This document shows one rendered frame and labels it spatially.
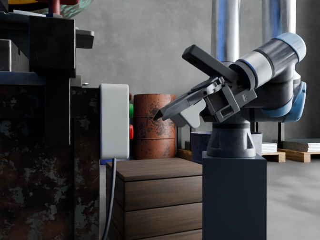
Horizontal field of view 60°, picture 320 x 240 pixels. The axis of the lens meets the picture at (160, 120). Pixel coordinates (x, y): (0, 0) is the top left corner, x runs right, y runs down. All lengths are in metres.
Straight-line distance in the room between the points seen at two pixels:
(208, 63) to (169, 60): 3.80
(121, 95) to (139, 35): 3.85
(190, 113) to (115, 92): 0.15
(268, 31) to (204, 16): 3.95
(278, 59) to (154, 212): 0.74
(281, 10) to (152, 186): 0.72
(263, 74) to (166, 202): 0.69
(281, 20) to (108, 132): 0.55
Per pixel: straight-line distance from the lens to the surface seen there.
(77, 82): 0.50
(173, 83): 4.33
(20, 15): 0.67
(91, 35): 0.73
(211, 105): 0.56
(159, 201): 1.12
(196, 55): 0.56
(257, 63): 0.61
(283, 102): 0.72
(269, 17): 0.84
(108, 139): 0.49
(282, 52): 0.65
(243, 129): 0.86
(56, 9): 0.46
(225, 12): 0.79
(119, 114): 0.49
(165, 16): 4.53
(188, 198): 1.17
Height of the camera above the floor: 0.57
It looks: level
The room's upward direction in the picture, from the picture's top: straight up
